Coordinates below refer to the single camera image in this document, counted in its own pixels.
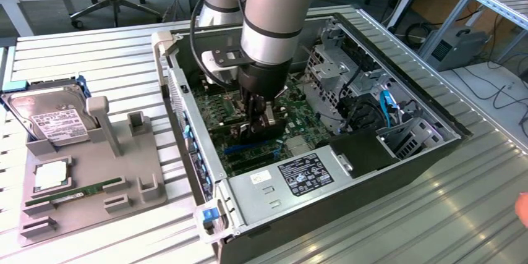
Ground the black plastic shroud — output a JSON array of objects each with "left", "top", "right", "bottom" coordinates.
[{"left": 329, "top": 129, "right": 401, "bottom": 180}]

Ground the black office chair base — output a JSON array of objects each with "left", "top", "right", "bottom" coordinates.
[{"left": 68, "top": 0, "right": 164, "bottom": 28}]

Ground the blue disk caddy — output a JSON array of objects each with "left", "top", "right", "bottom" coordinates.
[{"left": 0, "top": 73, "right": 92, "bottom": 101}]

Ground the grey power supply unit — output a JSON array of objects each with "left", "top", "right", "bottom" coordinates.
[{"left": 225, "top": 145, "right": 356, "bottom": 227}]

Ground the metal disk bay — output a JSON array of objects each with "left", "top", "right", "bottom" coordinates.
[{"left": 377, "top": 117, "right": 461, "bottom": 161}]

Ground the blue case latch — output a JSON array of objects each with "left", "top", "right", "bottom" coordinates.
[{"left": 200, "top": 208, "right": 220, "bottom": 224}]

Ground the grey floor unit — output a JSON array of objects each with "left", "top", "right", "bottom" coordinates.
[{"left": 420, "top": 24, "right": 491, "bottom": 72}]

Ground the grey case corner fixture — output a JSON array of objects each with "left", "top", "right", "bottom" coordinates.
[
  {"left": 151, "top": 31, "right": 185, "bottom": 92},
  {"left": 192, "top": 203, "right": 232, "bottom": 244}
]

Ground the silver chipset heatsink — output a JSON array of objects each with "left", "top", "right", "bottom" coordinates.
[{"left": 283, "top": 136, "right": 315, "bottom": 157}]

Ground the coiled black cable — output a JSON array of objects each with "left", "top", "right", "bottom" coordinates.
[{"left": 405, "top": 22, "right": 429, "bottom": 45}]

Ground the blue expansion slot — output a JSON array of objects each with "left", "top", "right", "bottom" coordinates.
[{"left": 224, "top": 142, "right": 267, "bottom": 154}]

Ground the green motherboard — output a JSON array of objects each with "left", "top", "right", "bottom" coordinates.
[{"left": 192, "top": 70, "right": 336, "bottom": 177}]

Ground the grey parts rack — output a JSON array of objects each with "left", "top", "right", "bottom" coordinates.
[{"left": 19, "top": 96, "right": 169, "bottom": 248}]

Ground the person hand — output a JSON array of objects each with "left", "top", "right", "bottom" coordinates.
[{"left": 515, "top": 192, "right": 528, "bottom": 228}]

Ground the perforated metal drive cage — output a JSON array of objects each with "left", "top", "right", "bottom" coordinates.
[{"left": 303, "top": 18, "right": 397, "bottom": 129}]

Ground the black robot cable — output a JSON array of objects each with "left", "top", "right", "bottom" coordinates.
[{"left": 163, "top": 0, "right": 248, "bottom": 89}]

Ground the silver CPU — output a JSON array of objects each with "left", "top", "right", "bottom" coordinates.
[{"left": 33, "top": 162, "right": 71, "bottom": 190}]

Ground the blue SATA wire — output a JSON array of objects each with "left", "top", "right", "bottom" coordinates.
[{"left": 377, "top": 89, "right": 399, "bottom": 129}]

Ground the black floor cable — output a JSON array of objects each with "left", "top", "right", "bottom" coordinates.
[{"left": 449, "top": 59, "right": 528, "bottom": 113}]

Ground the black open PC case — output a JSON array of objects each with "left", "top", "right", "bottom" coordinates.
[{"left": 163, "top": 12, "right": 475, "bottom": 264}]

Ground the green graphics card black fan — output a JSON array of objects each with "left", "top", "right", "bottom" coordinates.
[{"left": 228, "top": 117, "right": 289, "bottom": 147}]

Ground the silver hard disk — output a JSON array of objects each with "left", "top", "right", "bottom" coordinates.
[{"left": 0, "top": 86, "right": 92, "bottom": 147}]

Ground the green RAM stick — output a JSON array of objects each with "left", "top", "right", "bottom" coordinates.
[{"left": 25, "top": 179, "right": 124, "bottom": 208}]

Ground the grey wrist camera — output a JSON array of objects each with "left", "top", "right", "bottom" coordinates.
[{"left": 200, "top": 48, "right": 251, "bottom": 85}]

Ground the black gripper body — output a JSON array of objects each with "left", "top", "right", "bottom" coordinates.
[{"left": 237, "top": 59, "right": 292, "bottom": 101}]

